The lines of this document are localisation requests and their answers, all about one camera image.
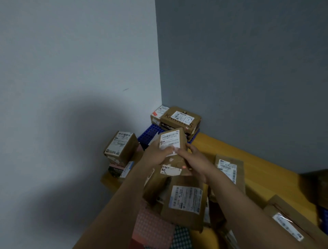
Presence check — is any person's right hand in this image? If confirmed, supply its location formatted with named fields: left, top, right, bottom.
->
left=175, top=143, right=218, bottom=184

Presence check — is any small cardboard parcel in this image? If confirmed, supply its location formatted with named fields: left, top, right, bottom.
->
left=150, top=105, right=169, bottom=126
left=148, top=127, right=193, bottom=180

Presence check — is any teal sticker sheet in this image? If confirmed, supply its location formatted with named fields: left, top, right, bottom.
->
left=170, top=225, right=193, bottom=249

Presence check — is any person's right forearm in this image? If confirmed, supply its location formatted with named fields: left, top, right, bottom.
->
left=205, top=167, right=316, bottom=249

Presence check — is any person's left forearm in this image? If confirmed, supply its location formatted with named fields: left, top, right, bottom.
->
left=73, top=164, right=154, bottom=249

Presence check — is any box with black KARRIE band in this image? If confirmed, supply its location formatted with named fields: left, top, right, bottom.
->
left=160, top=107, right=202, bottom=140

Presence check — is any pink dot sticker sheet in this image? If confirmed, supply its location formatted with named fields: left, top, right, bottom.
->
left=132, top=200, right=176, bottom=249

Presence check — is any person's left hand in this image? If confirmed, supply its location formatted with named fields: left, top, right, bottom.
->
left=138, top=140, right=180, bottom=172

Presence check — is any box of stack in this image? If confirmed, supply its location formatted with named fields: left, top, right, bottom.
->
left=119, top=161, right=136, bottom=179
left=143, top=169, right=171, bottom=206

